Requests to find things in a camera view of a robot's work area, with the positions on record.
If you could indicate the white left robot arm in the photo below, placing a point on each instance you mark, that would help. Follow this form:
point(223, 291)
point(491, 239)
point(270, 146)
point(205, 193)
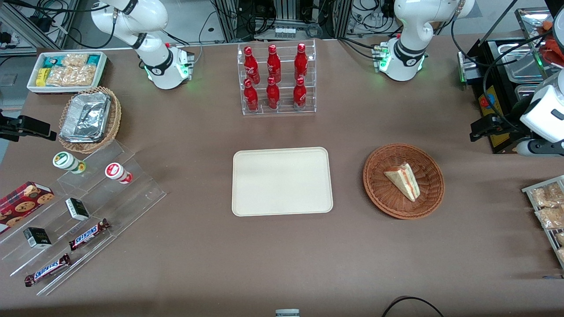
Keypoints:
point(405, 26)

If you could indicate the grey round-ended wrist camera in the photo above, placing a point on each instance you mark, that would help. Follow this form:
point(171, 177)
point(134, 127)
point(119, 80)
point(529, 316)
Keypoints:
point(539, 148)

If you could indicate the aluminium frame rack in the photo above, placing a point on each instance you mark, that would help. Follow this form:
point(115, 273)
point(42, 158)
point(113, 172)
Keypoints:
point(39, 22)

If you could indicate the clear acrylic stepped shelf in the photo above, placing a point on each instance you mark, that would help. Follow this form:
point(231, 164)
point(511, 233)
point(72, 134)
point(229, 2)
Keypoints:
point(132, 193)

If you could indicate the clear acrylic bottle rack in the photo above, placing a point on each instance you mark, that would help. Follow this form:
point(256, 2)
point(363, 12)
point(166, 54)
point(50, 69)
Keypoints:
point(308, 105)

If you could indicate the Snickers chocolate bar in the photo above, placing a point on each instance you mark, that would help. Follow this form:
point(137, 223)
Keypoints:
point(46, 270)
point(88, 234)

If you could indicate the aluminium foil container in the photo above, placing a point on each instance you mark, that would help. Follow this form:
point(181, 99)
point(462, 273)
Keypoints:
point(86, 118)

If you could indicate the green-capped drink bottle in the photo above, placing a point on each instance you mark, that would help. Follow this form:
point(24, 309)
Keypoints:
point(66, 161)

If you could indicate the white rectangular snack bin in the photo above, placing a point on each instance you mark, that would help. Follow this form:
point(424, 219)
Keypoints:
point(102, 70)

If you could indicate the steel pan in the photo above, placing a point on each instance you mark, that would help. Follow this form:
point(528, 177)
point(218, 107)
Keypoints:
point(522, 93)
point(520, 61)

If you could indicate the red cola bottle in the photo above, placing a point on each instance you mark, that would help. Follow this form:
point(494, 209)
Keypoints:
point(273, 64)
point(272, 96)
point(301, 61)
point(251, 66)
point(299, 96)
point(251, 97)

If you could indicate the teal snack pack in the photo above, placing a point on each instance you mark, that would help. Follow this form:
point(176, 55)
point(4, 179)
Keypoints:
point(94, 59)
point(50, 60)

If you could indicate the yellow snack pack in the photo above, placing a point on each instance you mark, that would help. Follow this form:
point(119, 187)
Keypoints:
point(42, 77)

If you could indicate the red sausages on rack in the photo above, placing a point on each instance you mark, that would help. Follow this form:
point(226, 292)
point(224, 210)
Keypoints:
point(554, 50)

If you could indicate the grey device at table edge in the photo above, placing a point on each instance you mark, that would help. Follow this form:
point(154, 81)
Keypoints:
point(287, 313)

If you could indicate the small dark green box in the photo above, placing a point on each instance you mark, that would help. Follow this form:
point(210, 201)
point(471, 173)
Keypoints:
point(37, 237)
point(77, 209)

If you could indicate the clear bag of fried snacks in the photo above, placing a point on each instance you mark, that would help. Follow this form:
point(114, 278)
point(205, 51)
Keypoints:
point(560, 238)
point(561, 254)
point(551, 217)
point(548, 195)

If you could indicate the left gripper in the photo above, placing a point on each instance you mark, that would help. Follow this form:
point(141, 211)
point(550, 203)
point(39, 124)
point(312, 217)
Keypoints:
point(507, 124)

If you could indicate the triangular sandwich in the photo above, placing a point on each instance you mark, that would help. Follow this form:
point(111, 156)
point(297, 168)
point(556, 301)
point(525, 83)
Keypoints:
point(404, 180)

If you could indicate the white power strip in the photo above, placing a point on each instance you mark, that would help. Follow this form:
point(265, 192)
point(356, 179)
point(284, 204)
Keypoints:
point(284, 32)

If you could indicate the red round push button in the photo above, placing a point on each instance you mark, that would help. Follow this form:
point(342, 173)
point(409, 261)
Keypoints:
point(485, 102)

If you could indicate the red cookie box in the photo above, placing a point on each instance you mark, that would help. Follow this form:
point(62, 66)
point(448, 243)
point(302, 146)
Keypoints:
point(22, 204)

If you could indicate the black food warmer machine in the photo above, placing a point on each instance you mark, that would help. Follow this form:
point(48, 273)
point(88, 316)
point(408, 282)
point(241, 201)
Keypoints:
point(495, 75)

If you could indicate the brown wicker basket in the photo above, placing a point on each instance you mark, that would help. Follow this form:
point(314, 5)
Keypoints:
point(387, 198)

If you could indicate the light wicker basket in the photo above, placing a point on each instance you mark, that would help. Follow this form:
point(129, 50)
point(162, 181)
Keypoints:
point(115, 119)

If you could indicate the red-capped drink bottle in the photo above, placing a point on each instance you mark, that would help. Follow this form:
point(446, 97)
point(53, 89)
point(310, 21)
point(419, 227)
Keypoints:
point(116, 171)

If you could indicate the beige plastic tray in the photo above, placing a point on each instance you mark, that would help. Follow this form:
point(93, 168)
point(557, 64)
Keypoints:
point(282, 181)

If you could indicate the small clear bag of crackers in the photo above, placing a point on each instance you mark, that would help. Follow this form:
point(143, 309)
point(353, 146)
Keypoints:
point(75, 59)

